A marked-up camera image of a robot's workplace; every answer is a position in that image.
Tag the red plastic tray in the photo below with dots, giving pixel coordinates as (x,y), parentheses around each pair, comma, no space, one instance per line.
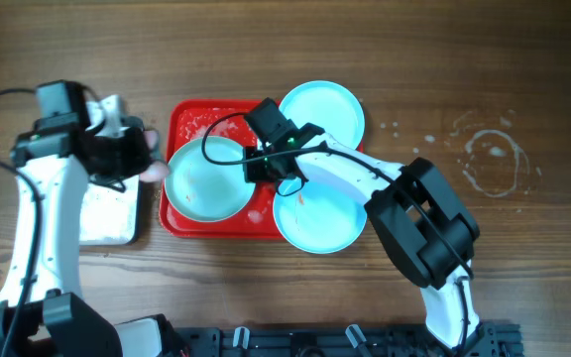
(205,118)

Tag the black soapy water tray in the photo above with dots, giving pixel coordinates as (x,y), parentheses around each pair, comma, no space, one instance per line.
(109,217)

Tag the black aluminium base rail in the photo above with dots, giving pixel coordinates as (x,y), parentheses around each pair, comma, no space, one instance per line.
(411,340)

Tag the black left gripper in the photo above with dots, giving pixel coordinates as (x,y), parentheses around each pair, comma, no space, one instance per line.
(130,152)

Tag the light blue plate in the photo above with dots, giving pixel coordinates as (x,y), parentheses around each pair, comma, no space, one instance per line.
(317,218)
(202,185)
(328,105)

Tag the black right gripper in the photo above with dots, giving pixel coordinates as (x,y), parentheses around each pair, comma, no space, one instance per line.
(259,166)

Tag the pink green sponge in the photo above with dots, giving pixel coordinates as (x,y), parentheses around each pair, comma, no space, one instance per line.
(158,169)

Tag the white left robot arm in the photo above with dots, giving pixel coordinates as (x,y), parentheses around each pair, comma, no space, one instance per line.
(42,312)

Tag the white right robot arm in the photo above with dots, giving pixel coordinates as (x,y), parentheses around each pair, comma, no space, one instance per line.
(423,226)

